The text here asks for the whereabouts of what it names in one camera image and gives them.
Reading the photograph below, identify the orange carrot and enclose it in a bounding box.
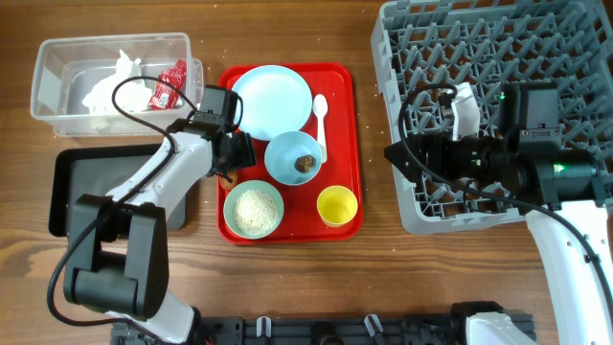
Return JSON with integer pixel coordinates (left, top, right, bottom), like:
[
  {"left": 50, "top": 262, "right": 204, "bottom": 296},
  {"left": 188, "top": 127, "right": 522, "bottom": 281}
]
[{"left": 219, "top": 172, "right": 239, "bottom": 191}]

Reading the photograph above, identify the green bowl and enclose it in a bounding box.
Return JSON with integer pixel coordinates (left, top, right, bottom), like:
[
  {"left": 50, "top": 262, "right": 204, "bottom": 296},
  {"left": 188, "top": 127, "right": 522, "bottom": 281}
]
[{"left": 223, "top": 180, "right": 284, "bottom": 240}]

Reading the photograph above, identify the light blue bowl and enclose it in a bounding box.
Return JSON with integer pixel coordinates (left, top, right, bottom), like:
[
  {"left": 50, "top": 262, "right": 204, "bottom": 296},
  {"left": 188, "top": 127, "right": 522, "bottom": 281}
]
[{"left": 264, "top": 131, "right": 322, "bottom": 186}]

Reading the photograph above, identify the white rice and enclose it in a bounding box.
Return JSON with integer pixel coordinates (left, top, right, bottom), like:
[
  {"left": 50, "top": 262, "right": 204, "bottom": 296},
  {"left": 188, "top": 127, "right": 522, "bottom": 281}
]
[{"left": 234, "top": 190, "right": 279, "bottom": 238}]

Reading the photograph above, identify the light blue plate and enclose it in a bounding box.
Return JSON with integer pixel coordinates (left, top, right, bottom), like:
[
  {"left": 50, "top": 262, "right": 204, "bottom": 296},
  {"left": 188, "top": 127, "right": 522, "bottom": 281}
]
[{"left": 232, "top": 65, "right": 313, "bottom": 141}]

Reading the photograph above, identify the brown food scrap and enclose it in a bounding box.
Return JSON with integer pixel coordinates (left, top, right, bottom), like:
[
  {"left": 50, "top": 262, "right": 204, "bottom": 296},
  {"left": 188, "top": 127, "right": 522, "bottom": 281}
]
[{"left": 294, "top": 154, "right": 316, "bottom": 173}]

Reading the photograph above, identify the yellow cup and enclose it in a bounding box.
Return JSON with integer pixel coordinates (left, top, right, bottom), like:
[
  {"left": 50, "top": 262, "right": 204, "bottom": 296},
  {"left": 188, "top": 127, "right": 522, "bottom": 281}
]
[{"left": 316, "top": 185, "right": 358, "bottom": 227}]

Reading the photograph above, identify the red sauce packet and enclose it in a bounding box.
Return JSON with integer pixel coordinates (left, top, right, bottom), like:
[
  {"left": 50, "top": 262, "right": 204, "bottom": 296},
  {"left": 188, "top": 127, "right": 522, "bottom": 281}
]
[{"left": 148, "top": 59, "right": 187, "bottom": 110}]

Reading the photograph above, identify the white napkin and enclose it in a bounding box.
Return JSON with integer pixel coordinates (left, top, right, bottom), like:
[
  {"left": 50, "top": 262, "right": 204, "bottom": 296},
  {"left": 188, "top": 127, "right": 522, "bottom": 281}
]
[{"left": 81, "top": 49, "right": 153, "bottom": 116}]

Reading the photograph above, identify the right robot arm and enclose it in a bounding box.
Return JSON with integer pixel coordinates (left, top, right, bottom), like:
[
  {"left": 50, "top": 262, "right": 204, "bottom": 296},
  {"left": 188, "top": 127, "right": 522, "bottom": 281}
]
[{"left": 384, "top": 82, "right": 612, "bottom": 344}]

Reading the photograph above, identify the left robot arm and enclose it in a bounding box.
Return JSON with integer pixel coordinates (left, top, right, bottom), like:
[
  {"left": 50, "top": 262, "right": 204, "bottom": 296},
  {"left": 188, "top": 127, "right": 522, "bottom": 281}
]
[{"left": 47, "top": 86, "right": 256, "bottom": 344}]

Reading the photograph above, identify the grey dishwasher rack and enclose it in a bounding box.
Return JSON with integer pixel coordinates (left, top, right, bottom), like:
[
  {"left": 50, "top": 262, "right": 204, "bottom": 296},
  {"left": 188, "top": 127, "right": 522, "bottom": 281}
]
[{"left": 372, "top": 1, "right": 612, "bottom": 235}]

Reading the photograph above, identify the red serving tray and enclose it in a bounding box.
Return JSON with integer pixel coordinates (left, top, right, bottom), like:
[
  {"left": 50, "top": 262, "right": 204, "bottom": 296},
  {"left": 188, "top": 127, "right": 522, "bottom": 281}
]
[{"left": 216, "top": 62, "right": 364, "bottom": 245}]

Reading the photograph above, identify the white plastic spoon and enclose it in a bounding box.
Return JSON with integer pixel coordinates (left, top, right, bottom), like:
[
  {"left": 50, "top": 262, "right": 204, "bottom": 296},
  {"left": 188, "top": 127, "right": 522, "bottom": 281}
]
[{"left": 312, "top": 94, "right": 329, "bottom": 163}]

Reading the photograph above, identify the black plastic tray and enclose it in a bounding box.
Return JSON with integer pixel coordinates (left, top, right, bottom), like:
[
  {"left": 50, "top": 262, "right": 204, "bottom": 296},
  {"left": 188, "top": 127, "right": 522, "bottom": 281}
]
[{"left": 48, "top": 144, "right": 159, "bottom": 237}]

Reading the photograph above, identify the clear plastic bin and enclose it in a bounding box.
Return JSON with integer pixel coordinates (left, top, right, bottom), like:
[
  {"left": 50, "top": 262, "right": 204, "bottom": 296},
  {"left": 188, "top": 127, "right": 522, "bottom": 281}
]
[{"left": 30, "top": 33, "right": 204, "bottom": 137}]

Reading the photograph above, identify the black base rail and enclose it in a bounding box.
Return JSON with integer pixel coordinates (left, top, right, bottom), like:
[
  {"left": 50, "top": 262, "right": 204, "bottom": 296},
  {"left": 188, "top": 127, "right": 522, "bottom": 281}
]
[{"left": 110, "top": 314, "right": 535, "bottom": 345}]

